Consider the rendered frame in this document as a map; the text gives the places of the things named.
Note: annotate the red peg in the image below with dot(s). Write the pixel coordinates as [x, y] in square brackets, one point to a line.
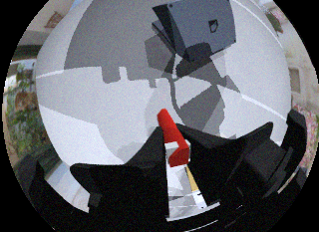
[177, 148]

